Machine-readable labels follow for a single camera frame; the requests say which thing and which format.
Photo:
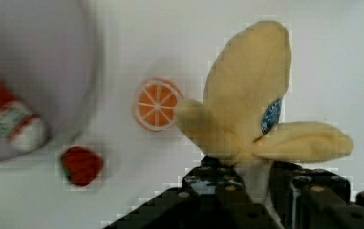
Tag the small red strawberry toy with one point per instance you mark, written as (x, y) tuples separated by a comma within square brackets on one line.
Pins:
[(81, 166)]

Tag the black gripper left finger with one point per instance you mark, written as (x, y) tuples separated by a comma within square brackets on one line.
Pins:
[(212, 196)]

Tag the orange slice toy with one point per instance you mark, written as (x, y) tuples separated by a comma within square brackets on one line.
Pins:
[(154, 104)]

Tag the red plush ketchup bottle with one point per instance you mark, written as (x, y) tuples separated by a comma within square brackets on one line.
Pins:
[(22, 128)]

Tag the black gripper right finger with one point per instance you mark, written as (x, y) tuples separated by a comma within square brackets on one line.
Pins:
[(314, 198)]

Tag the grey round plate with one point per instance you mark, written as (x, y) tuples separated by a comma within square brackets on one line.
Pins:
[(48, 56)]

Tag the yellow plush peeled banana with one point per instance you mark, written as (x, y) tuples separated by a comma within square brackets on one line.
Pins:
[(238, 119)]

